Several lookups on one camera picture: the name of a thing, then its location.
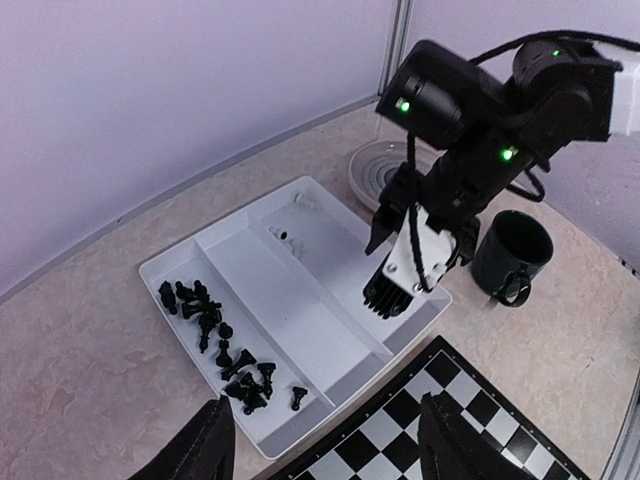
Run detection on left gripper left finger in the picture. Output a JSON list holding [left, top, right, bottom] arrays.
[[130, 395, 236, 480]]

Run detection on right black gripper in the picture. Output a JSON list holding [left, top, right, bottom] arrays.
[[364, 162, 481, 268]]

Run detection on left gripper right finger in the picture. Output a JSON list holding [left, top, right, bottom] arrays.
[[418, 393, 533, 479]]

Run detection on black and silver chessboard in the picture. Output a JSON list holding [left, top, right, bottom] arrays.
[[275, 336, 587, 479]]

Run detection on white plastic divided tray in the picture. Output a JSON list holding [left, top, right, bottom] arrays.
[[139, 176, 452, 460]]

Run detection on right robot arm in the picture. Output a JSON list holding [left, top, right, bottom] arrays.
[[367, 31, 639, 262]]

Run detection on white chess piece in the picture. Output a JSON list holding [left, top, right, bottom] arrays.
[[294, 192, 317, 209]]

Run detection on white plate with rings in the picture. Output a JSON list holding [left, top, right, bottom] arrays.
[[348, 138, 439, 209]]

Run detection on dark green mug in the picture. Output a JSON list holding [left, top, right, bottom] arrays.
[[471, 210, 554, 308]]

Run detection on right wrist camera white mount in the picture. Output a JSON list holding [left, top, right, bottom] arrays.
[[363, 204, 457, 319]]

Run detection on right aluminium frame post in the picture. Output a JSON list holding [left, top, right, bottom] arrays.
[[377, 0, 413, 96]]

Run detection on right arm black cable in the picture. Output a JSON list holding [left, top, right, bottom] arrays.
[[409, 27, 640, 296]]

